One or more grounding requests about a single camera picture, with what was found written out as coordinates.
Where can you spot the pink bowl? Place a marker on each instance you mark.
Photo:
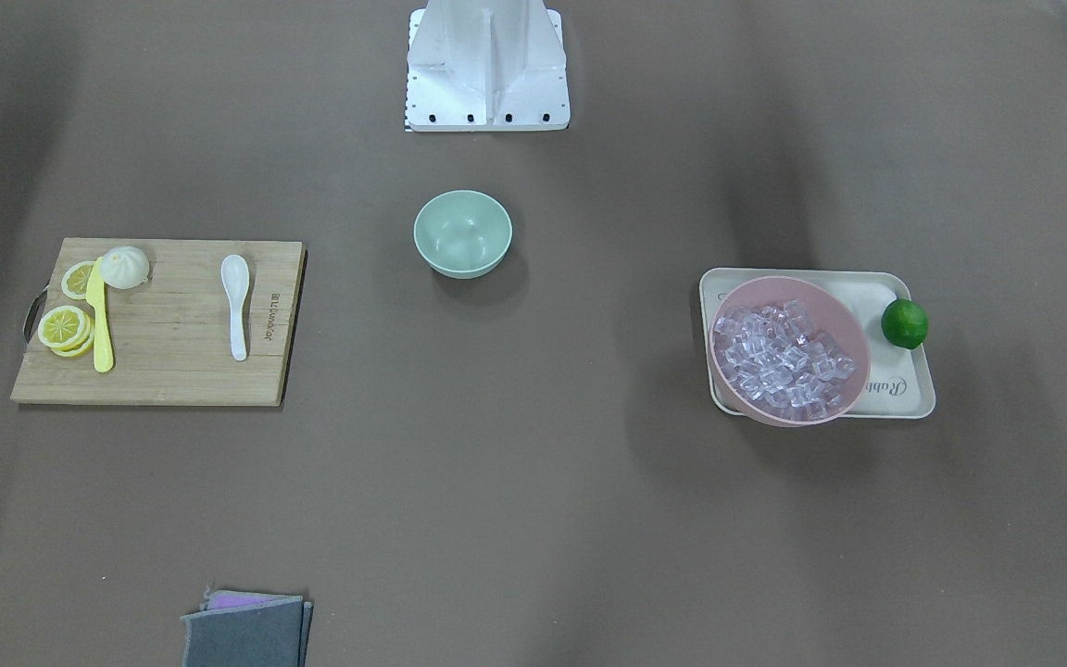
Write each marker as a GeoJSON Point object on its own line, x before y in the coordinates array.
{"type": "Point", "coordinates": [829, 314]}

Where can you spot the yellow plastic knife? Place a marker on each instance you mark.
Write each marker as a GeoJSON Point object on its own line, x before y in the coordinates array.
{"type": "Point", "coordinates": [96, 297]}

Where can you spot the mint green bowl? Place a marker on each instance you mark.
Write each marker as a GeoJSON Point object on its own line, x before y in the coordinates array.
{"type": "Point", "coordinates": [463, 234]}

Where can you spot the grey folded cloth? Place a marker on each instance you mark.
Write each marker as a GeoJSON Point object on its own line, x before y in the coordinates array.
{"type": "Point", "coordinates": [238, 628]}

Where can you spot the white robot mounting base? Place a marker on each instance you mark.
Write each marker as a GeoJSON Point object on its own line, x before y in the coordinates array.
{"type": "Point", "coordinates": [486, 66]}

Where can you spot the cream rabbit tray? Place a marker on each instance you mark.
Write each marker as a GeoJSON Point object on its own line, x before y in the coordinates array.
{"type": "Point", "coordinates": [899, 385]}

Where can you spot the clear ice cubes pile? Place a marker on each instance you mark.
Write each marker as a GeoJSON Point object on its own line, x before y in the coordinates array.
{"type": "Point", "coordinates": [779, 361]}

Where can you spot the lower lemon slice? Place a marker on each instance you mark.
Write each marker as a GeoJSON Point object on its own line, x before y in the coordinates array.
{"type": "Point", "coordinates": [67, 332]}

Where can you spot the upper lemon slice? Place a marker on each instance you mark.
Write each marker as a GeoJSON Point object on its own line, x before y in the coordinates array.
{"type": "Point", "coordinates": [75, 280]}

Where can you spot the green lime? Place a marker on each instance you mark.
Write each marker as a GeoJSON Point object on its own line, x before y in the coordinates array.
{"type": "Point", "coordinates": [904, 324]}

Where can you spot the bamboo cutting board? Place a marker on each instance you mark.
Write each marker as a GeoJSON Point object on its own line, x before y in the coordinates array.
{"type": "Point", "coordinates": [171, 336]}

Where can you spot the white steamed bun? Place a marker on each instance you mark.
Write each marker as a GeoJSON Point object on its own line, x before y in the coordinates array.
{"type": "Point", "coordinates": [125, 267]}

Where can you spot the lemon slice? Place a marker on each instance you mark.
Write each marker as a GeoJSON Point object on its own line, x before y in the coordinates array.
{"type": "Point", "coordinates": [67, 332]}
{"type": "Point", "coordinates": [75, 280]}

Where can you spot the white ceramic spoon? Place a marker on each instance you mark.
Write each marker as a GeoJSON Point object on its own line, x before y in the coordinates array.
{"type": "Point", "coordinates": [235, 279]}

